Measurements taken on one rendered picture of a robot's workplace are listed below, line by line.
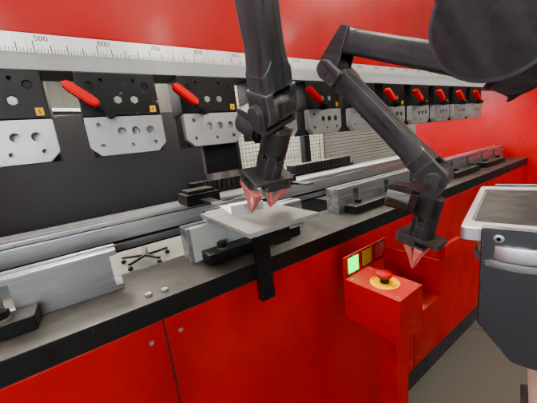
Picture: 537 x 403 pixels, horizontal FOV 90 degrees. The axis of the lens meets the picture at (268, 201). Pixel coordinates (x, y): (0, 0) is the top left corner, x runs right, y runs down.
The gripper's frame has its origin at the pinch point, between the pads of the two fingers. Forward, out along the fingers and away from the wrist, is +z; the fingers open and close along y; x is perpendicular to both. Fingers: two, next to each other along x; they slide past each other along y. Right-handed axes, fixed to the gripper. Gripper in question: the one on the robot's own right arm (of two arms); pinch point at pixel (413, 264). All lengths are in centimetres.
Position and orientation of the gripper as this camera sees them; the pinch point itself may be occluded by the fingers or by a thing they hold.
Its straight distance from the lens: 84.1
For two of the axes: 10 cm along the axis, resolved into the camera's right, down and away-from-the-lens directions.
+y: -6.0, -3.1, 7.3
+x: -8.0, 2.2, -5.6
